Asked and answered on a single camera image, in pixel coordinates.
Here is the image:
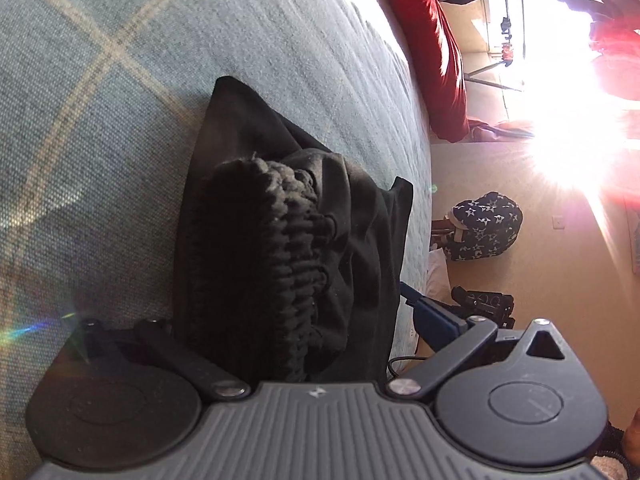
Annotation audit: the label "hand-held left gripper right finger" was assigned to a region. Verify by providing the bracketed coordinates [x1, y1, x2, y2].
[386, 297, 568, 402]

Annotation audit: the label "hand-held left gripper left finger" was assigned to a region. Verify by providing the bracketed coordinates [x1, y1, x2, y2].
[75, 317, 250, 401]

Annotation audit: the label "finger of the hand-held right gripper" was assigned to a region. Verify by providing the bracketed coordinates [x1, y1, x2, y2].
[399, 281, 463, 320]

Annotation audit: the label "black pants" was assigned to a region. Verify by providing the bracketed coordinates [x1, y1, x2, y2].
[172, 76, 415, 384]

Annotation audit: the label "metal clothes drying rack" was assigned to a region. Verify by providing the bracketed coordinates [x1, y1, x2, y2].
[465, 0, 532, 92]

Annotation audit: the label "row of small hung clothes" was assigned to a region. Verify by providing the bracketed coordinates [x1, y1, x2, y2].
[499, 17, 517, 69]

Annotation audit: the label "wooden chair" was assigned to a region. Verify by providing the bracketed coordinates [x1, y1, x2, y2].
[430, 216, 453, 252]

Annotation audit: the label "dark star print garment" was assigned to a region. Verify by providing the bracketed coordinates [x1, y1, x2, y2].
[442, 191, 524, 262]

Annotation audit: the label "orange striped curtain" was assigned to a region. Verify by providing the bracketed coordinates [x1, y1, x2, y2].
[467, 116, 537, 142]

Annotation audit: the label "grey checked bed sheet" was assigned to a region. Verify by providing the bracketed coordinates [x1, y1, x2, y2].
[0, 0, 434, 461]

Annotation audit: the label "red quilt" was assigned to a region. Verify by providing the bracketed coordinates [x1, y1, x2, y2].
[360, 0, 469, 143]

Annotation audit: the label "black cable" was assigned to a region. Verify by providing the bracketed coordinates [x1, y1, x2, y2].
[386, 356, 432, 379]

